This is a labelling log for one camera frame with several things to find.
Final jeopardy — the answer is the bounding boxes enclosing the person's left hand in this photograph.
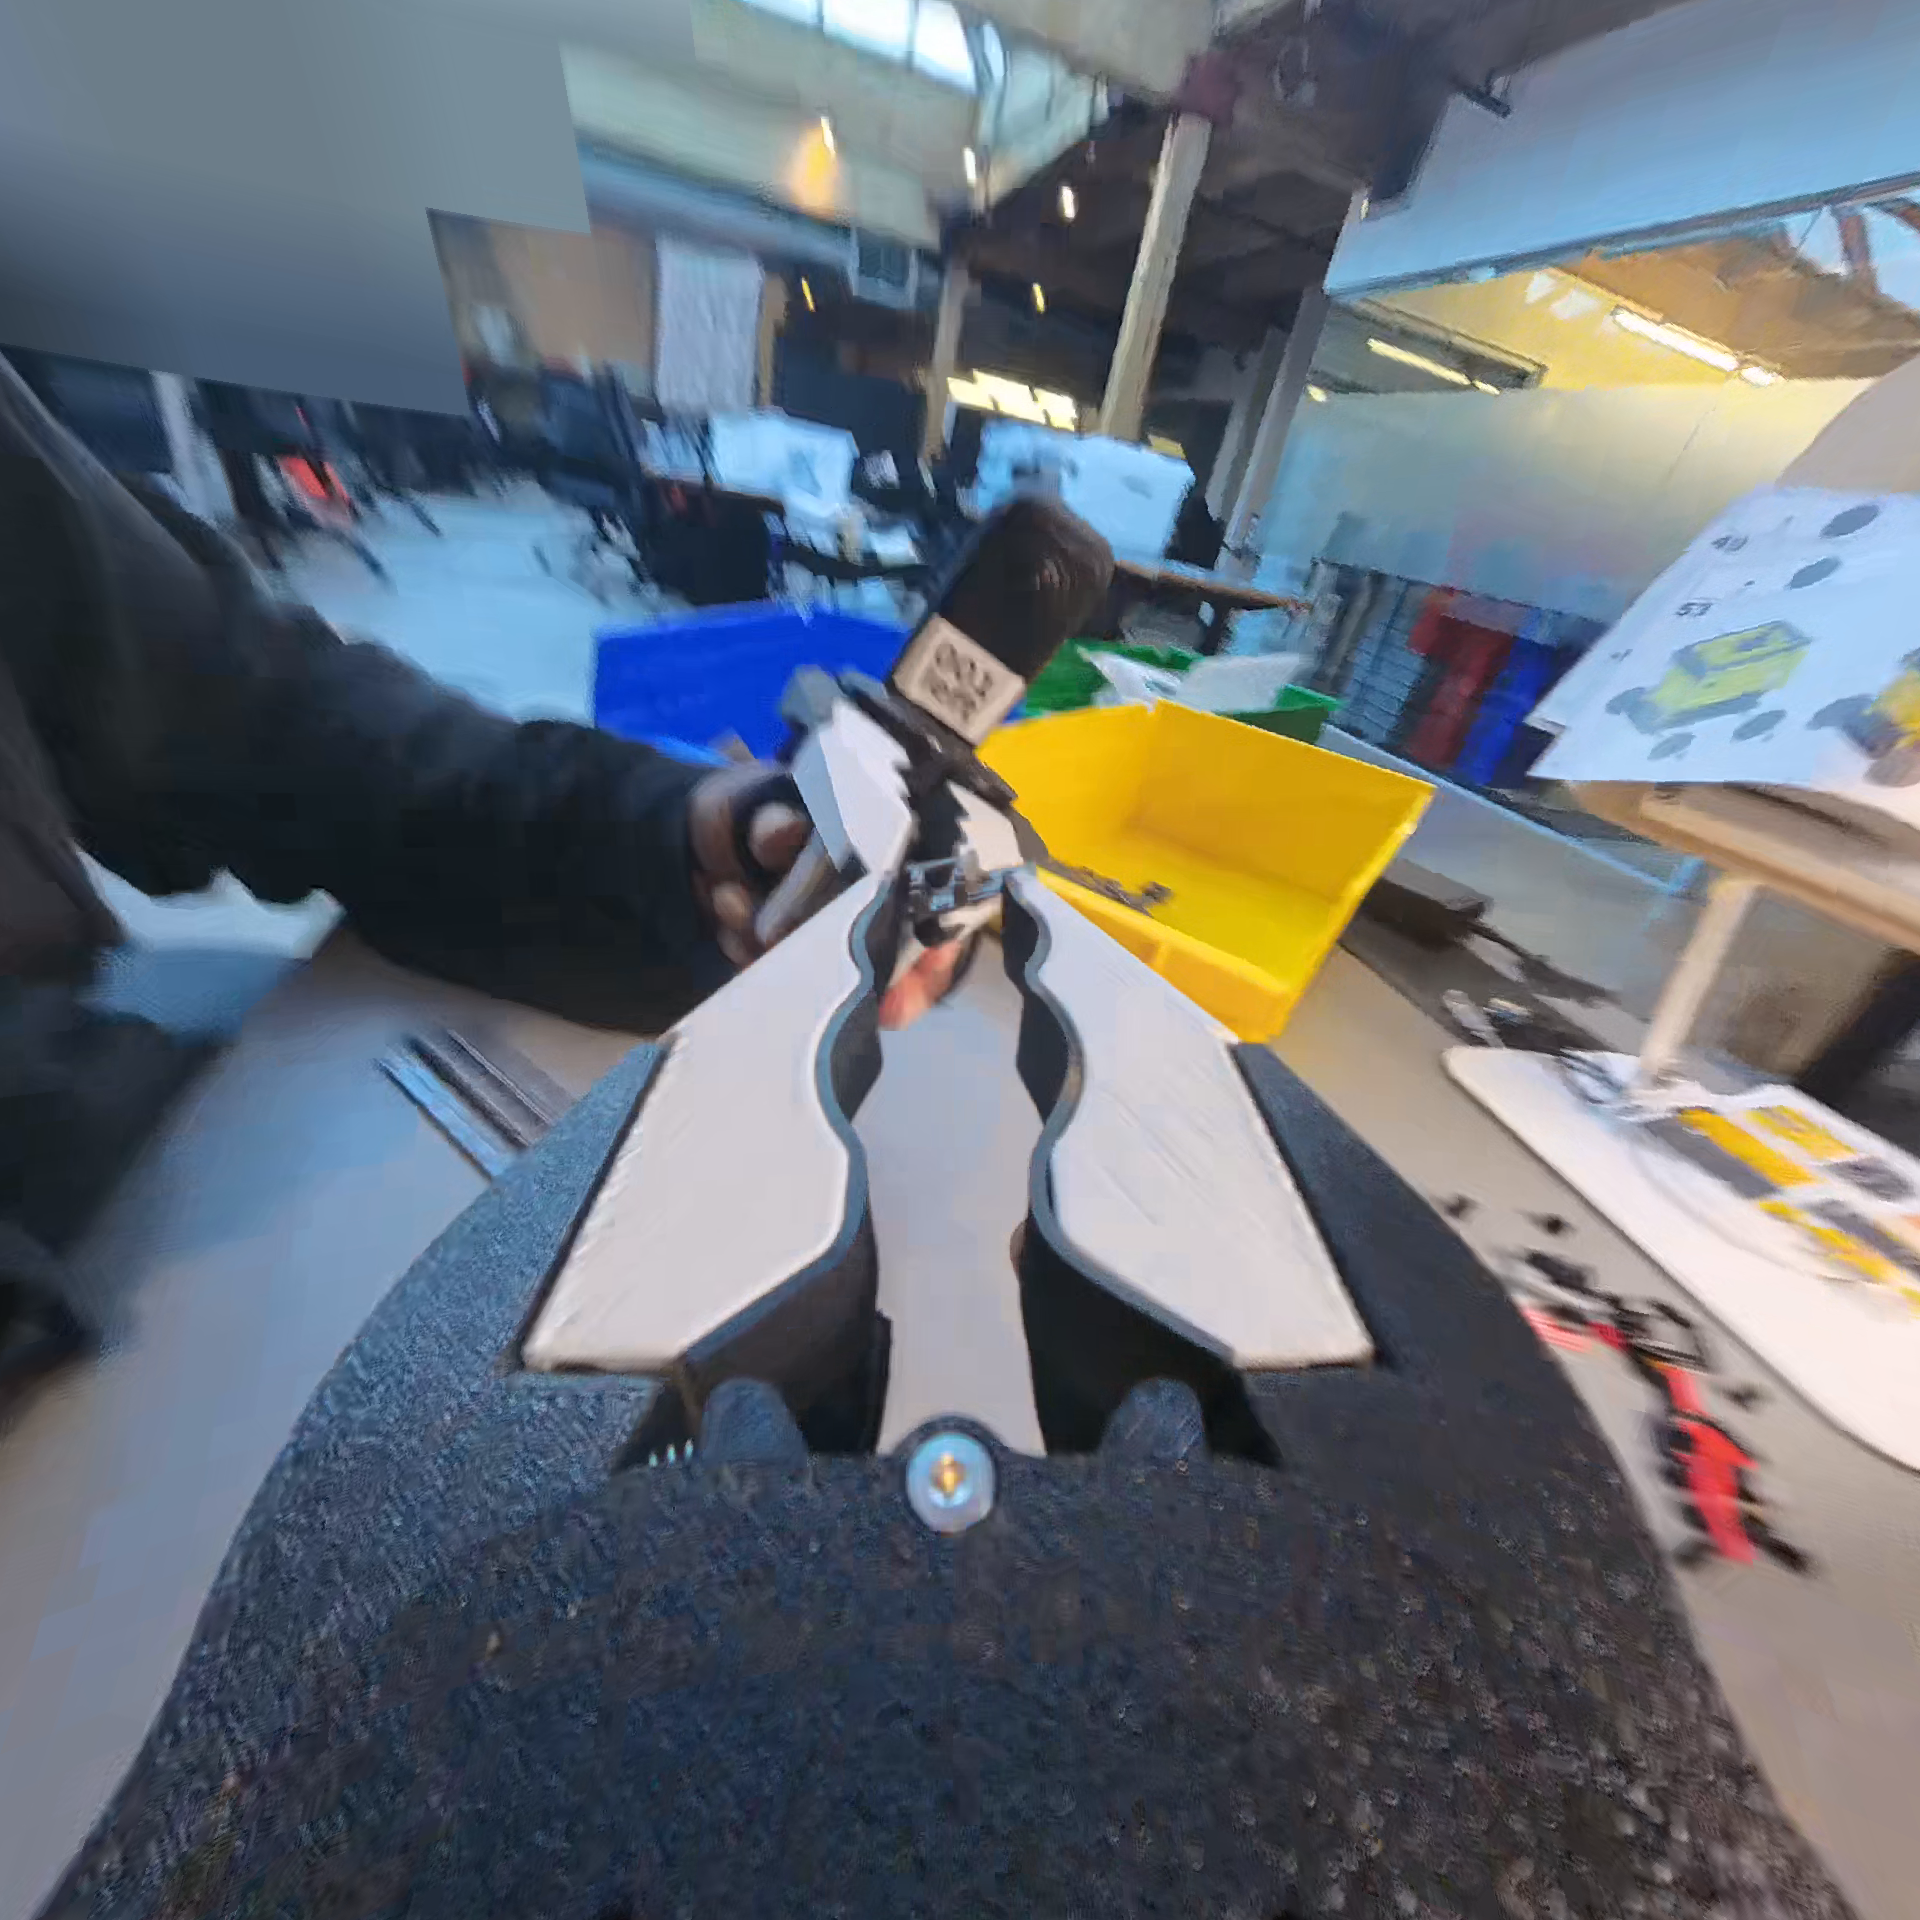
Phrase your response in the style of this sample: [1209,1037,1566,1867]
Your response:
[689,756,981,1034]

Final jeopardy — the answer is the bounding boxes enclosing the green plastic bin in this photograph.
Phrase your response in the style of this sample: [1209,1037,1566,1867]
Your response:
[1026,637,1344,746]

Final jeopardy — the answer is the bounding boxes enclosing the person's left forearm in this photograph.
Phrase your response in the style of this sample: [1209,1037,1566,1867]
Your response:
[0,351,722,1037]

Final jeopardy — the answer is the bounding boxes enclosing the dark small brick parts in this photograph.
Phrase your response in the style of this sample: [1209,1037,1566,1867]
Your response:
[1041,855,1175,913]

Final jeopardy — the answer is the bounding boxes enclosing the rack of coloured storage bins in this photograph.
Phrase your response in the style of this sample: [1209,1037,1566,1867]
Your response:
[1328,570,1593,785]

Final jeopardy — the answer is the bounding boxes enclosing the white base board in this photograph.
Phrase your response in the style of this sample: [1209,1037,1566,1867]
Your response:
[1445,1042,1920,1473]

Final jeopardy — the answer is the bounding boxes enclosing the yellow black printed sheet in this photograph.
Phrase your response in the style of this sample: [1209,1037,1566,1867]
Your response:
[1558,1049,1920,1308]

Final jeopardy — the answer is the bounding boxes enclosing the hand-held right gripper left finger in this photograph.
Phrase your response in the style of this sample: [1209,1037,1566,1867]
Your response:
[521,878,894,1453]

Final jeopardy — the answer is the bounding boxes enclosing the wooden booklet stand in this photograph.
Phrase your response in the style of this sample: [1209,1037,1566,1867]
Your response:
[1575,779,1920,1082]

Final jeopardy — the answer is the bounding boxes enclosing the blue plastic bin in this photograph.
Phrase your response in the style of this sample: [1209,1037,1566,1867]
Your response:
[592,598,910,764]

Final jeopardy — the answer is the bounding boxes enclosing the wooden pillar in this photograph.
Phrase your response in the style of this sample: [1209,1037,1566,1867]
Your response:
[1098,111,1213,444]

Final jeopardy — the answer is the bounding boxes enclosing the black cable with plug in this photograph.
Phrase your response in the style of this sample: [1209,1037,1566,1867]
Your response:
[1357,870,1613,1051]

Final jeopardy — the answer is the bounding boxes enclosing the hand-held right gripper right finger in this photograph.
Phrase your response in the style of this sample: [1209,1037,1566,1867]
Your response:
[998,874,1375,1453]

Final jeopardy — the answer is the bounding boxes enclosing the light grey desk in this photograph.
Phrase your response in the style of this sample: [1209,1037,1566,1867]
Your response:
[0,914,1920,1920]

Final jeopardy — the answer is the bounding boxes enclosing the building instruction booklet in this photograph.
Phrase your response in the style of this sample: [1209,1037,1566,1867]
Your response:
[1529,483,1920,794]

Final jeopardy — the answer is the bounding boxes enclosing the cluster of small brick parts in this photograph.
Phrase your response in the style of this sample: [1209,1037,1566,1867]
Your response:
[1439,1190,1820,1577]

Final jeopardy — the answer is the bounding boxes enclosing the grey toy track chain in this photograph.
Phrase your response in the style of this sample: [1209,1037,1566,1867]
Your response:
[375,1026,577,1180]

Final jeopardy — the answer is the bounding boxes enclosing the yellow plastic bin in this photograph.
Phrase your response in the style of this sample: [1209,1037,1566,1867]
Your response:
[982,697,1437,1041]

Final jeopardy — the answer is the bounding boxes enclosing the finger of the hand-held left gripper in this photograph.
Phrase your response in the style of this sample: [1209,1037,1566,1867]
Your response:
[754,697,920,950]
[920,750,1038,875]

